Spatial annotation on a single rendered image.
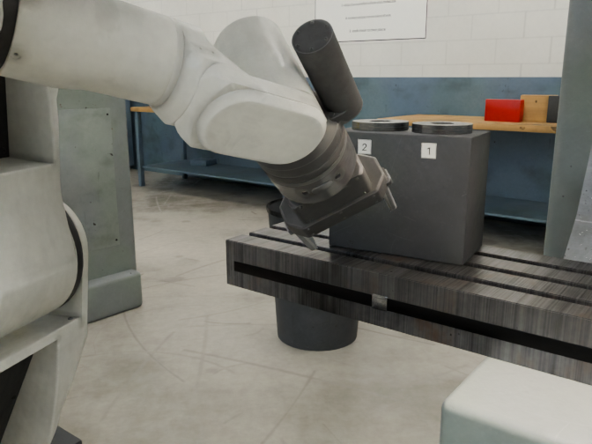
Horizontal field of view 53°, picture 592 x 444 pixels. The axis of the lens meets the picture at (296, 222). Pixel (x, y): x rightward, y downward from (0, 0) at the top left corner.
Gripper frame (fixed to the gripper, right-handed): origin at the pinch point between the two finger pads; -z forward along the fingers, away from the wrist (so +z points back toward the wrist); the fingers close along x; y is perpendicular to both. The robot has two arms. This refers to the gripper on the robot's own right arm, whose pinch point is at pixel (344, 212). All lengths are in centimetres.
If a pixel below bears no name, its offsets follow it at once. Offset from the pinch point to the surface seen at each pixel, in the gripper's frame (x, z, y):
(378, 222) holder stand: 2.9, -21.6, 8.7
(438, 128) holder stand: 16.7, -13.5, 13.6
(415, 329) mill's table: 0.7, -20.8, -9.4
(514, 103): 126, -316, 207
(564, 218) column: 34, -53, 8
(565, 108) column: 43, -40, 23
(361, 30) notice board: 68, -350, 380
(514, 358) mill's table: 10.3, -18.7, -18.7
